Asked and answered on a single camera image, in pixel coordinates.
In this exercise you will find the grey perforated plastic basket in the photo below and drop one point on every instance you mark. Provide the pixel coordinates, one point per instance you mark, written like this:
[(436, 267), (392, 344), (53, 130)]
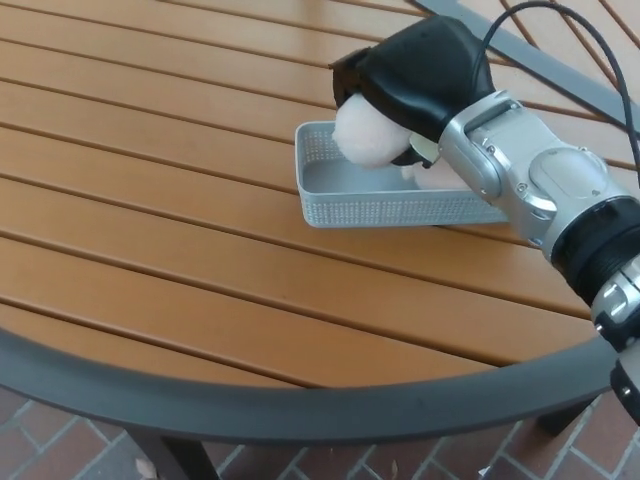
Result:
[(400, 212)]

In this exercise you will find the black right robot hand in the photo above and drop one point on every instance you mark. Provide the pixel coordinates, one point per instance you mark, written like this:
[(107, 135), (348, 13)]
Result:
[(425, 75)]

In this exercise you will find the pink plush dumpling smiling face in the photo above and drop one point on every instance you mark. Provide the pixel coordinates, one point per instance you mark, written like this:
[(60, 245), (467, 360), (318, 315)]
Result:
[(440, 179)]

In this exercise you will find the dark grey table leg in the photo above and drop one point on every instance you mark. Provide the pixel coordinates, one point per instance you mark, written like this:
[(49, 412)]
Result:
[(172, 462), (560, 417)]

